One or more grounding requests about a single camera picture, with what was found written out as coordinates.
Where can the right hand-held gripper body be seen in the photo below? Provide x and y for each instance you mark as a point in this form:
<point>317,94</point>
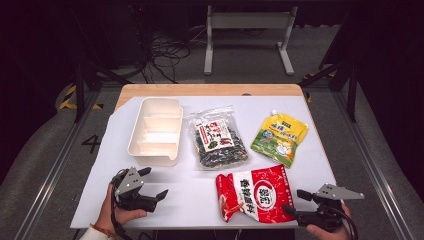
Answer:
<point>328,213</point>

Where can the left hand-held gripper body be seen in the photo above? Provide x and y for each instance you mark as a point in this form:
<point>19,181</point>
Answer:
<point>130,181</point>

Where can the red white snack packet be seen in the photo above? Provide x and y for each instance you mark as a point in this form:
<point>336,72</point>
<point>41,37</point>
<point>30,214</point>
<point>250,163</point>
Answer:
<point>256,195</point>

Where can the white divided plastic box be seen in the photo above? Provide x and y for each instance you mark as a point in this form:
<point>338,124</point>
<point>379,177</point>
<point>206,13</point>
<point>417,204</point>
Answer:
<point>156,133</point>

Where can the yellow green spout pouch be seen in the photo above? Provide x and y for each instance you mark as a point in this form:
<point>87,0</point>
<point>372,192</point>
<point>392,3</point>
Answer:
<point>280,141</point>

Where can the clear bag of dried seaweed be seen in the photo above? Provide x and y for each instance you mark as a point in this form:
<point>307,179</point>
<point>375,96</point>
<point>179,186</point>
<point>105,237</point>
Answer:
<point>218,143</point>

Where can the person's right hand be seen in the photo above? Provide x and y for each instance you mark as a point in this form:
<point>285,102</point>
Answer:
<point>330,235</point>

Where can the person's left hand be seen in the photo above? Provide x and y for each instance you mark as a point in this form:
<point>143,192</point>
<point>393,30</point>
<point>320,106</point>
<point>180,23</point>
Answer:
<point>110,215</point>

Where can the white table mat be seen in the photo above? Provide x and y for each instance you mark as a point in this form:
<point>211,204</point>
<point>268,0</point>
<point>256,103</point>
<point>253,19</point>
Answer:
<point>186,196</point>

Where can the black metal stand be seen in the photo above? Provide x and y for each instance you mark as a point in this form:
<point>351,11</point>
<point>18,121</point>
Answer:
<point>351,90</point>
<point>80,86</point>

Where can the aluminium floor rail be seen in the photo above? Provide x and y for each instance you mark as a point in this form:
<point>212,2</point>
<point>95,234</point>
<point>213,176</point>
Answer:
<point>373,173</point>
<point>50,173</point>

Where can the white metal stand frame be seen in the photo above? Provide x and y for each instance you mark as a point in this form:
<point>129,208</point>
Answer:
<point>250,20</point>

